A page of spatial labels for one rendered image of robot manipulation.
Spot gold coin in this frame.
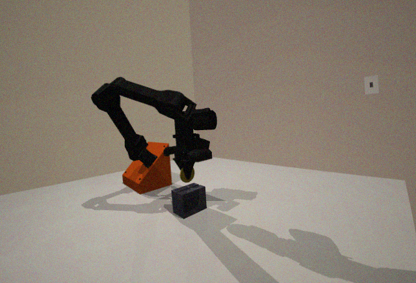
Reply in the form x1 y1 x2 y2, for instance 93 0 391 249
179 169 194 183

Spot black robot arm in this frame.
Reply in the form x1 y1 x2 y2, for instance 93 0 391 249
91 77 217 168

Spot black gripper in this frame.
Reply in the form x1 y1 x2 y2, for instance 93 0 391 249
164 130 212 180

